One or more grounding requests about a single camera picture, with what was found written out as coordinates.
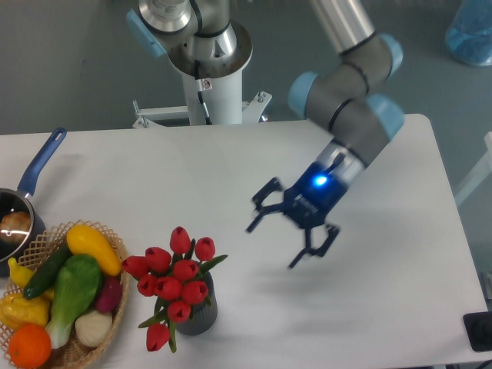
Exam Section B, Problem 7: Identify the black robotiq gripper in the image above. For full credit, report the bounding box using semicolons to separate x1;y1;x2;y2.
244;161;353;270

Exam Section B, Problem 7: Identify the red tulip bouquet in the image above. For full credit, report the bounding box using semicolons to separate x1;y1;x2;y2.
122;226;228;352

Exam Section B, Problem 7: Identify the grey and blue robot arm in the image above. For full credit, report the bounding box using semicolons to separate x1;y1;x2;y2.
126;1;404;257

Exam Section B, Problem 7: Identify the dark grey ribbed vase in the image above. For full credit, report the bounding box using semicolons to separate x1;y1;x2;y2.
176;272;218;336

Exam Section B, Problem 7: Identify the purple red radish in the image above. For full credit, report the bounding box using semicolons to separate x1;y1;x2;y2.
95;277;123;313

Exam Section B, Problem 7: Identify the black device at edge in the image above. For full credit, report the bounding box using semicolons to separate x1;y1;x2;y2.
463;311;491;352

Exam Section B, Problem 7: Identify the yellow squash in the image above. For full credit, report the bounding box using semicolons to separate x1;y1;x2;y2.
66;224;121;277

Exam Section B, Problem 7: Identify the green bok choy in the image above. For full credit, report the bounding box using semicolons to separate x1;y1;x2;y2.
45;254;102;350

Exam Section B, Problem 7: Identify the white garlic bulb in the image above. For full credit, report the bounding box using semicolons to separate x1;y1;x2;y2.
75;310;112;347

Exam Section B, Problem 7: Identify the woven wicker basket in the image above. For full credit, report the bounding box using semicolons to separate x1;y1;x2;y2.
18;220;130;368

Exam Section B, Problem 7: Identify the green cucumber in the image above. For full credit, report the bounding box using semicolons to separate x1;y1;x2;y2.
23;241;72;299

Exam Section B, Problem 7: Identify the blue plastic bag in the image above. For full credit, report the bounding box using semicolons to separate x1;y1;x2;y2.
445;0;491;67

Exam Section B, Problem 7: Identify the brown bread in pan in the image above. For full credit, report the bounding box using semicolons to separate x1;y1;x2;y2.
1;211;31;245

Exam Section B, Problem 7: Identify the yellow banana piece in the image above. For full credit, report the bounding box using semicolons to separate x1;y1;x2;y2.
8;258;35;288

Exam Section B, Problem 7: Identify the orange fruit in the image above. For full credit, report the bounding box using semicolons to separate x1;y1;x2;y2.
8;324;52;368

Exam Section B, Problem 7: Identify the yellow pumpkin gourd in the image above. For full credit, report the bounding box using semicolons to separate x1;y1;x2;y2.
1;293;51;331

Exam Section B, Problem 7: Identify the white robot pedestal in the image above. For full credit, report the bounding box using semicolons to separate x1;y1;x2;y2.
127;13;272;128

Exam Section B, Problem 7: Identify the black cable on pedestal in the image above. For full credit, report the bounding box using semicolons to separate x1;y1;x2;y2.
193;59;213;126

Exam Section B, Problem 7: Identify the white frame at right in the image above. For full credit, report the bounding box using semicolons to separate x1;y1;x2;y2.
454;131;491;207

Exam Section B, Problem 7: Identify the blue handled saucepan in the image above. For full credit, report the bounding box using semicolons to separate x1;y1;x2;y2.
1;128;67;278

